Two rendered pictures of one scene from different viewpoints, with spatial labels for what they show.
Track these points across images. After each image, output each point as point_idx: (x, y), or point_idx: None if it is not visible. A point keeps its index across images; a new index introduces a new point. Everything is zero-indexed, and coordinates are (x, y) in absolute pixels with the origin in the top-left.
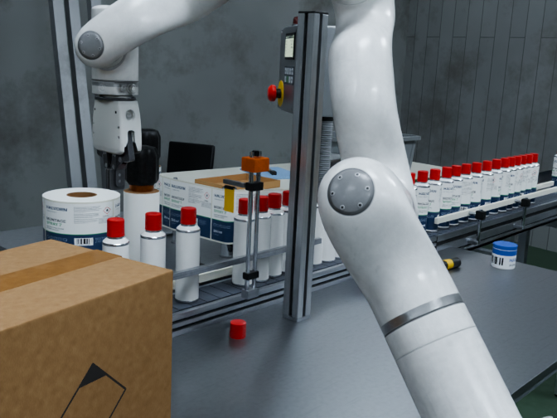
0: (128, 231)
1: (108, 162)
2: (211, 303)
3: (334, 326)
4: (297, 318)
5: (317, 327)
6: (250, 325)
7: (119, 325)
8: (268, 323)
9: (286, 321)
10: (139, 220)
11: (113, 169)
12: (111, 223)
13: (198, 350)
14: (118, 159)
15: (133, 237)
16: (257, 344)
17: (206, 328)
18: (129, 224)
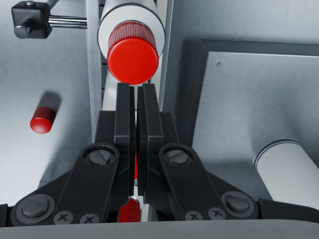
0: (311, 177)
1: (162, 178)
2: (92, 132)
3: (7, 197)
4: (38, 184)
5: (15, 186)
6: (63, 144)
7: None
8: (58, 160)
9: (49, 175)
10: (301, 201)
11: (98, 144)
12: (121, 36)
13: (34, 54)
14: (43, 206)
15: (296, 173)
16: (9, 114)
17: (89, 106)
18: (314, 187)
